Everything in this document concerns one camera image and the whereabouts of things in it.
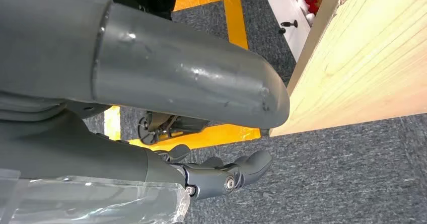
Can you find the black robot right foot mechanism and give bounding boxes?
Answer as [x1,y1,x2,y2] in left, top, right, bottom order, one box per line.
[137,110,210,146]

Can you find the black drawer knob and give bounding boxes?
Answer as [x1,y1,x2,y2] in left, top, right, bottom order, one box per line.
[278,20,299,35]

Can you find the red and white items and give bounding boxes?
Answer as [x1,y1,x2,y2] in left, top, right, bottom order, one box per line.
[289,0,329,26]

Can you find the light wooden desk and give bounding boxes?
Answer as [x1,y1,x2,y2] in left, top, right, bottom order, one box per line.
[269,0,427,137]

